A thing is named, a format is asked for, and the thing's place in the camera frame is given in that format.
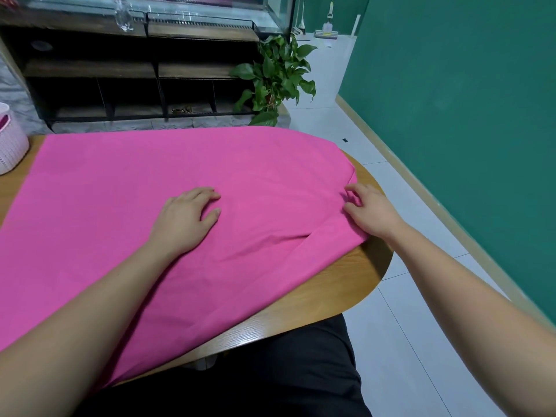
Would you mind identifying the person's right hand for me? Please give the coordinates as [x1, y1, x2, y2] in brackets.
[341, 181, 408, 243]

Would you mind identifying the person's left hand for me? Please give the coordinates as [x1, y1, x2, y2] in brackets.
[147, 186, 224, 261]

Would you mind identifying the pink towel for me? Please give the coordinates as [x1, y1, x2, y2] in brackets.
[0, 125, 371, 393]

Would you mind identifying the white woven plastic basket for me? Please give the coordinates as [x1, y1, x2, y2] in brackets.
[0, 101, 31, 177]

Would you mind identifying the person's left forearm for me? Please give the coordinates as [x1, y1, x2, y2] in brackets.
[0, 241, 179, 417]

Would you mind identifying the person's right forearm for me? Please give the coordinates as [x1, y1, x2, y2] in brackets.
[386, 223, 556, 417]

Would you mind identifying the dark wooden shelf cabinet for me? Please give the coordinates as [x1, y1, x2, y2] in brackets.
[0, 16, 293, 132]

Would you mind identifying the green potted plant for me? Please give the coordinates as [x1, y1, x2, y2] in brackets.
[229, 32, 319, 129]

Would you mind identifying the white mop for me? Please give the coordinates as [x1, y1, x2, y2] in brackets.
[313, 1, 341, 41]

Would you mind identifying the clear bottle with orange label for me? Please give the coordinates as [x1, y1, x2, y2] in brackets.
[112, 0, 137, 34]

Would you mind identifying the glass display case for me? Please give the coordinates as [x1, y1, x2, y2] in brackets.
[0, 0, 295, 36]

